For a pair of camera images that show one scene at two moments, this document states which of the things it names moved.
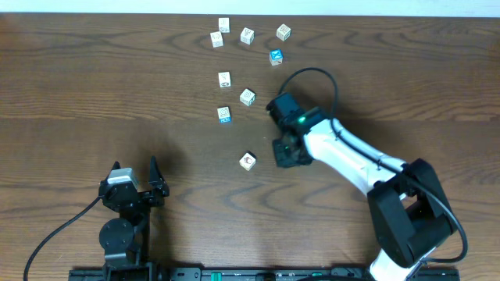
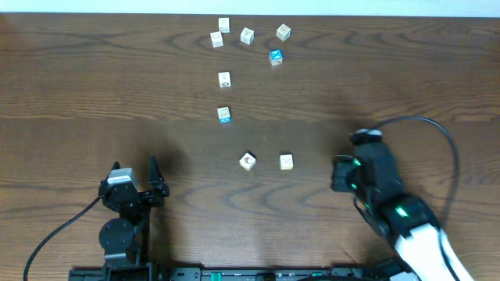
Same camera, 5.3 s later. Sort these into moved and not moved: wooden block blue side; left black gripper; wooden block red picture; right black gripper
Moved: right black gripper
Not moved: left black gripper; wooden block blue side; wooden block red picture
